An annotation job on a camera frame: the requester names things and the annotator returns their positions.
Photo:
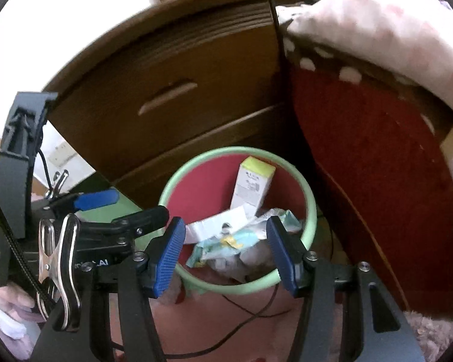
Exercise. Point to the red bin with green rim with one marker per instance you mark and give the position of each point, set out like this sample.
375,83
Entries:
196,192

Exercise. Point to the green floor mat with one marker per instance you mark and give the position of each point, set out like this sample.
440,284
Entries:
130,205

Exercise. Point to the brown spotted bed sheet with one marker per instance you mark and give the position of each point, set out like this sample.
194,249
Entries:
362,68

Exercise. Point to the metal spring clip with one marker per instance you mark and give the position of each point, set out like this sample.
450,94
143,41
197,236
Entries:
58,184
70,256

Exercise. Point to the white paper sheet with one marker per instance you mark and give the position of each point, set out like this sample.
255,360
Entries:
219,224

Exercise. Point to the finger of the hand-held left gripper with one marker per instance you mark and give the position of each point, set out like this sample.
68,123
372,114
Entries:
96,200
143,220

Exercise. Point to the green wet wipe packet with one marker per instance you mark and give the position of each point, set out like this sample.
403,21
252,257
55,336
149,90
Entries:
207,250

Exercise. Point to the fluffy pale rug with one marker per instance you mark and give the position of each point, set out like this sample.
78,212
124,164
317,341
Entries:
430,335

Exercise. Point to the brown wooden nightstand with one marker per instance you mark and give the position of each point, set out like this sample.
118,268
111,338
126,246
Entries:
173,64

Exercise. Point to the yellow-green white carton box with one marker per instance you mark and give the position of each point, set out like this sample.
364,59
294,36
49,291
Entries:
253,184

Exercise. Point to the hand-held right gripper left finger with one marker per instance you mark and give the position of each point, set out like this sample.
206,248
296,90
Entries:
170,256

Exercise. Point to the pink floor mat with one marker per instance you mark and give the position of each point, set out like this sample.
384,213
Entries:
219,332

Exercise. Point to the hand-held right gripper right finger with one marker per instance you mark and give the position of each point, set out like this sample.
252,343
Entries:
283,256

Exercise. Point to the pink checked quilt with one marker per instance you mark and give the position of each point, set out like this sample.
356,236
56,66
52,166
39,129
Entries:
381,19

